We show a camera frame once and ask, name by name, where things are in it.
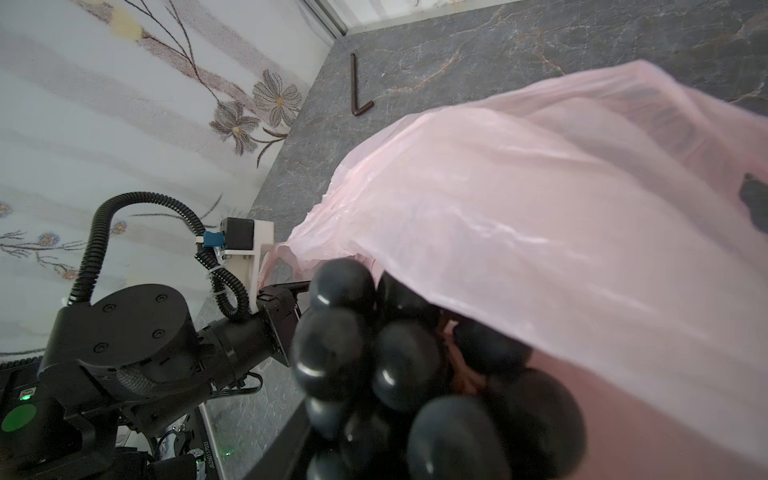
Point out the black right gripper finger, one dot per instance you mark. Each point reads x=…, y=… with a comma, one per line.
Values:
x=289, y=455

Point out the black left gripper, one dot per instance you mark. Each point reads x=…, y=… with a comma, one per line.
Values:
x=279, y=304

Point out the dark fake grape bunch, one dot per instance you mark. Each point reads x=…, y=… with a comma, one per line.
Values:
x=398, y=388

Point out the pink plastic bag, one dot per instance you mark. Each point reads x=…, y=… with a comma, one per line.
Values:
x=596, y=217

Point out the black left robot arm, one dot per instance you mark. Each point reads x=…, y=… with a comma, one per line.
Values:
x=116, y=372

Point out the black hex key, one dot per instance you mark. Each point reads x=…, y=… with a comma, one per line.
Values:
x=357, y=109

